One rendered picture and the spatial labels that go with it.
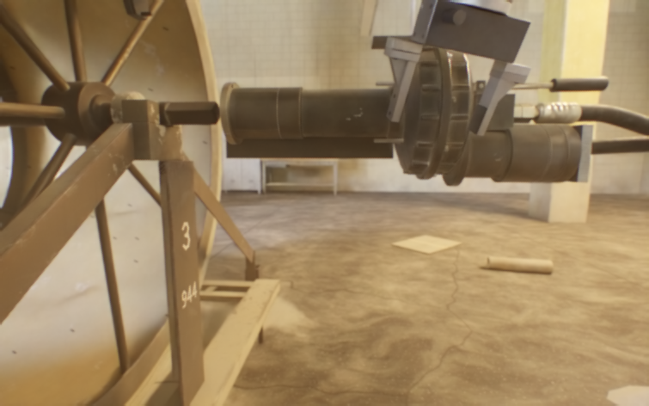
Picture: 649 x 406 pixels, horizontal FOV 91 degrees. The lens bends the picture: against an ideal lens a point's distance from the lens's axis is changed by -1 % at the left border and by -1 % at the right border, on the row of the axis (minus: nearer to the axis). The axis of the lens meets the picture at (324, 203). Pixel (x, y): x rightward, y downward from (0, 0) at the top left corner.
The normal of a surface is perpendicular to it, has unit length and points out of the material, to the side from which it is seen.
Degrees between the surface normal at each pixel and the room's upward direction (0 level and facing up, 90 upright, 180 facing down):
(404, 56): 113
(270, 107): 84
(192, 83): 109
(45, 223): 90
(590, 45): 90
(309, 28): 90
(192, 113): 130
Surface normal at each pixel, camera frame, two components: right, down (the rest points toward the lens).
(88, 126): 1.00, 0.01
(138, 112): -0.06, 0.13
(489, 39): 0.11, 0.51
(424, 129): -0.22, 0.44
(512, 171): -0.05, 0.66
